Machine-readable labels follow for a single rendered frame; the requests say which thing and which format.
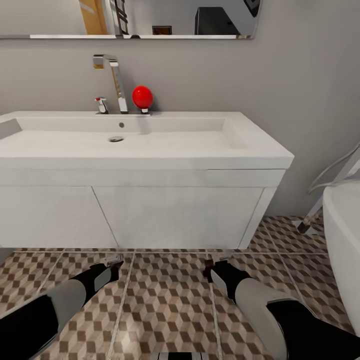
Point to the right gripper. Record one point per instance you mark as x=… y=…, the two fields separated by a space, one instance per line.
x=207 y=273

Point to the bathtub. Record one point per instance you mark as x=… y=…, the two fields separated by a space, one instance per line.
x=340 y=207

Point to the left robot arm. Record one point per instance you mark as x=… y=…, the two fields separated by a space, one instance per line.
x=29 y=328

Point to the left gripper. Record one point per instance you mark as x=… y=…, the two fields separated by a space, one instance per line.
x=114 y=274

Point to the mousetrap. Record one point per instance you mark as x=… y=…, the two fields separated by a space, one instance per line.
x=209 y=263
x=116 y=265

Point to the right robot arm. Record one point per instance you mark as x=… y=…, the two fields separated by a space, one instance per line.
x=288 y=328

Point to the mirror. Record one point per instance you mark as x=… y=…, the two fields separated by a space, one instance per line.
x=129 y=19

